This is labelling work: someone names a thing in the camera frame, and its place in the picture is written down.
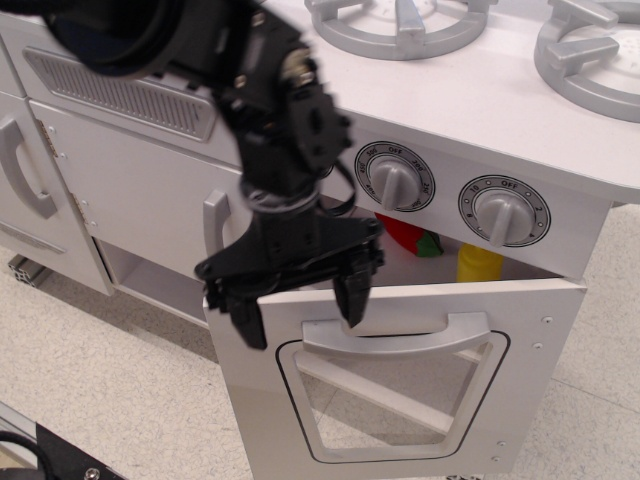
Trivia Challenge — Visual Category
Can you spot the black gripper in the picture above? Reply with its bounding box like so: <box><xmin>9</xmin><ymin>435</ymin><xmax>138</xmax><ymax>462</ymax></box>
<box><xmin>195</xmin><ymin>200</ymin><xmax>384</xmax><ymax>349</ymax></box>

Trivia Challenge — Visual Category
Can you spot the grey toy oven door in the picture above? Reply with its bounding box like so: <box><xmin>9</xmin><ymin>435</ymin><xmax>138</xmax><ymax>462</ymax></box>
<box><xmin>207</xmin><ymin>278</ymin><xmax>586</xmax><ymax>479</ymax></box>

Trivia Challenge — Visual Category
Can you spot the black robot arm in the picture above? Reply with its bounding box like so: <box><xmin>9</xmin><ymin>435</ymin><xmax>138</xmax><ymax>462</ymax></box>
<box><xmin>1</xmin><ymin>1</ymin><xmax>384</xmax><ymax>350</ymax></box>

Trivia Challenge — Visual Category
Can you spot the red toy pepper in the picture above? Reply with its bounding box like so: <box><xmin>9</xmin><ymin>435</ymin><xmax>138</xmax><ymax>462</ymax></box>
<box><xmin>375</xmin><ymin>213</ymin><xmax>444</xmax><ymax>258</ymax></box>

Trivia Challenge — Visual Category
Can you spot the middle grey temperature knob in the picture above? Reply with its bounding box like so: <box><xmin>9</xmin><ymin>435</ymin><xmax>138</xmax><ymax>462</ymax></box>
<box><xmin>354</xmin><ymin>141</ymin><xmax>436</xmax><ymax>212</ymax></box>

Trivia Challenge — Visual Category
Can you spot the yellow toy bottle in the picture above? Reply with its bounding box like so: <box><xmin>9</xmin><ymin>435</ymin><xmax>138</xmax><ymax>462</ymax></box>
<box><xmin>456</xmin><ymin>244</ymin><xmax>504</xmax><ymax>282</ymax></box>

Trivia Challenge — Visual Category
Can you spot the grey cabinet door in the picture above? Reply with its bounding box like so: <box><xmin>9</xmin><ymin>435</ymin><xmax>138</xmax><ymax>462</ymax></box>
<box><xmin>28</xmin><ymin>98</ymin><xmax>266</xmax><ymax>311</ymax></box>

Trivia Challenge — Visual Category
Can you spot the right grey timer knob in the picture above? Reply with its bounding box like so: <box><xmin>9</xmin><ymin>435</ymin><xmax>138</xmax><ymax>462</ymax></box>
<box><xmin>458</xmin><ymin>175</ymin><xmax>551</xmax><ymax>248</ymax></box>

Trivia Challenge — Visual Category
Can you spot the grey vent grille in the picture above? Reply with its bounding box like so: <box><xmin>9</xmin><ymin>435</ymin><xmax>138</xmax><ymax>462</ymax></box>
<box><xmin>23</xmin><ymin>47</ymin><xmax>217</xmax><ymax>142</ymax></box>

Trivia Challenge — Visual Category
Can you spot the grey toy kitchen unit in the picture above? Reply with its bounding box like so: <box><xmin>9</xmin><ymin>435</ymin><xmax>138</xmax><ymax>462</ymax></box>
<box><xmin>1</xmin><ymin>1</ymin><xmax>639</xmax><ymax>479</ymax></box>

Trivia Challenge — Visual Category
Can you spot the grey left door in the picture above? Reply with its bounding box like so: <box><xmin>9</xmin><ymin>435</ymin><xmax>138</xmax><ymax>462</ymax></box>
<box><xmin>1</xmin><ymin>93</ymin><xmax>114</xmax><ymax>295</ymax></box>

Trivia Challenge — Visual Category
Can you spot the left grey stove burner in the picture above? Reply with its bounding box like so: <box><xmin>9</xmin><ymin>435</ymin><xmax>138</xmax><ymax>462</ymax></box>
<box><xmin>304</xmin><ymin>1</ymin><xmax>496</xmax><ymax>61</ymax></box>

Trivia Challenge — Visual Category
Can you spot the grey stove burner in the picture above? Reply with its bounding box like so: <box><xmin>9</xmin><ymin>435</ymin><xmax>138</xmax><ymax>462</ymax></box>
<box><xmin>304</xmin><ymin>1</ymin><xmax>496</xmax><ymax>61</ymax></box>
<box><xmin>534</xmin><ymin>1</ymin><xmax>639</xmax><ymax>123</ymax></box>

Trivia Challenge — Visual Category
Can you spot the right grey stove burner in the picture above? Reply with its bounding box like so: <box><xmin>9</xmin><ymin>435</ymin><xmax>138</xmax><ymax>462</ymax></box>
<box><xmin>534</xmin><ymin>1</ymin><xmax>639</xmax><ymax>123</ymax></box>

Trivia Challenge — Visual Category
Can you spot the grey cabinet door handle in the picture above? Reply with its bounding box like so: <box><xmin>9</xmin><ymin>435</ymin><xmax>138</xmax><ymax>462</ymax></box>
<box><xmin>202</xmin><ymin>190</ymin><xmax>231</xmax><ymax>256</ymax></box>

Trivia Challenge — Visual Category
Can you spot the aluminium frame rail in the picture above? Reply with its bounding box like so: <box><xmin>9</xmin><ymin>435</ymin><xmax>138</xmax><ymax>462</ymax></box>
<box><xmin>8</xmin><ymin>255</ymin><xmax>52</xmax><ymax>288</ymax></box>

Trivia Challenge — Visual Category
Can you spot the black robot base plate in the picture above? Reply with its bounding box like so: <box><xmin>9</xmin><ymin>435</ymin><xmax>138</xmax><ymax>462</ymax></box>
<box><xmin>0</xmin><ymin>422</ymin><xmax>136</xmax><ymax>480</ymax></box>

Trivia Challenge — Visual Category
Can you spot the black cable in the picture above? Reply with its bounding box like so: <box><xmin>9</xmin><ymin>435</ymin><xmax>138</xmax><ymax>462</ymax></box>
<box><xmin>0</xmin><ymin>429</ymin><xmax>51</xmax><ymax>480</ymax></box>

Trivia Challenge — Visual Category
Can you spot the grey left door handle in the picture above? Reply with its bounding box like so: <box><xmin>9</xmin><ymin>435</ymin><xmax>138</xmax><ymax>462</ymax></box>
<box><xmin>0</xmin><ymin>117</ymin><xmax>59</xmax><ymax>220</ymax></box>

